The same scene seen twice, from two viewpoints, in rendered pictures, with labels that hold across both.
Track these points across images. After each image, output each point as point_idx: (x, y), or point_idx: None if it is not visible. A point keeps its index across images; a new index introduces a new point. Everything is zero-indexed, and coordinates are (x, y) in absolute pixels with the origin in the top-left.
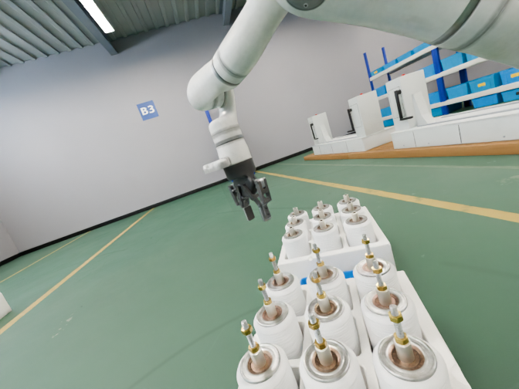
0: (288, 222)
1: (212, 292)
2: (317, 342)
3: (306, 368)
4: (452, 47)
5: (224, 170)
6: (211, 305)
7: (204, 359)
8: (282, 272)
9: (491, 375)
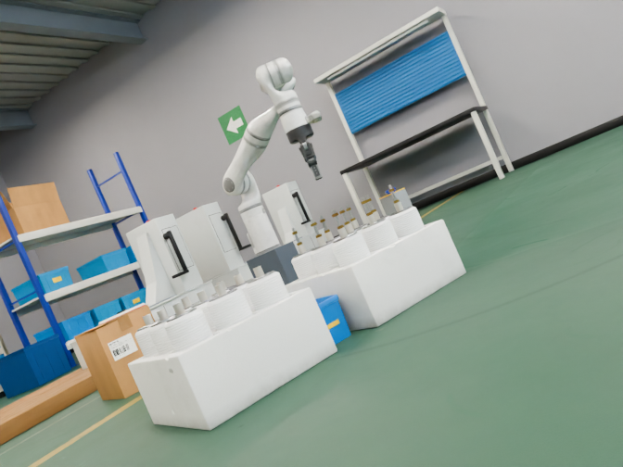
0: (222, 295)
1: (405, 378)
2: (374, 208)
3: (387, 215)
4: (264, 145)
5: (310, 125)
6: (425, 355)
7: (470, 304)
8: (335, 241)
9: None
